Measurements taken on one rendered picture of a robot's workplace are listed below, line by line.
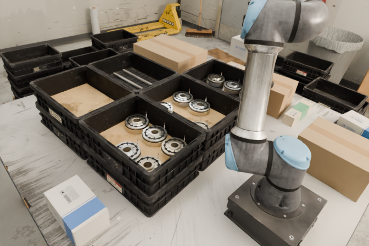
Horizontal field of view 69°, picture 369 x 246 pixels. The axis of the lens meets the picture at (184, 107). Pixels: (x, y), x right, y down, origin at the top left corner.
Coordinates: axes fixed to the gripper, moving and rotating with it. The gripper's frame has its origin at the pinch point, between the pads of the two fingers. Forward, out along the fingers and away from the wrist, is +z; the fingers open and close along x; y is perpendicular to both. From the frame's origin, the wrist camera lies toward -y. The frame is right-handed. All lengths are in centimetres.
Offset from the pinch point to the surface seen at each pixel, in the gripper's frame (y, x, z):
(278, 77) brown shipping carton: -3.5, -29.5, 24.8
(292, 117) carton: -24.6, -12.7, 35.0
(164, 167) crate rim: -19, 74, 18
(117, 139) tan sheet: 11, 72, 28
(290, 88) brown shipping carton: -14.6, -23.4, 24.8
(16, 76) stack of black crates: 160, 73, 61
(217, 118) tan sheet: -5.0, 28.6, 27.8
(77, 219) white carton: -9, 100, 32
